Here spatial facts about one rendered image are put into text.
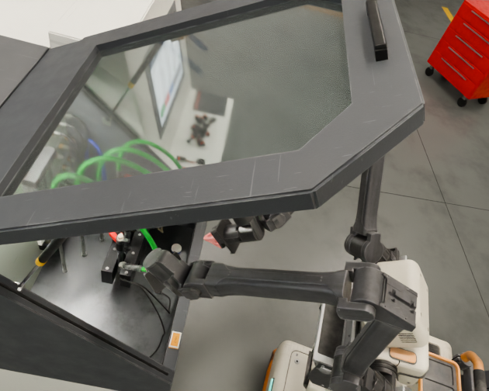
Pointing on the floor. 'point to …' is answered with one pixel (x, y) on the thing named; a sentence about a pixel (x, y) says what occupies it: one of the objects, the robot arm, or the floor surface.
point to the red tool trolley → (473, 51)
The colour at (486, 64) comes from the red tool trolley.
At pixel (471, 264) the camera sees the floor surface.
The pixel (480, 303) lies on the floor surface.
